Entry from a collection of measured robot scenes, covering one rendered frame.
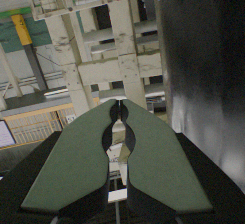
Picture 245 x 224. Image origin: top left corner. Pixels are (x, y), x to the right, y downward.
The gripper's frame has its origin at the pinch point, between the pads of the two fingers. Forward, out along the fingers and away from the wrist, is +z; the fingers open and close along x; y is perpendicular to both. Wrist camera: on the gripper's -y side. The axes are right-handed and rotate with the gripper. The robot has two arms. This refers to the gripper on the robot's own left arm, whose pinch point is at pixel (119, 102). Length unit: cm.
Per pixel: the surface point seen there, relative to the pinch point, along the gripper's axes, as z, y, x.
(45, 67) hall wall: 865, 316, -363
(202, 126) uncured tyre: 4.7, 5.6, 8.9
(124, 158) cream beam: 50, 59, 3
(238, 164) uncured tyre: 2.7, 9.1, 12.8
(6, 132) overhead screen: 271, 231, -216
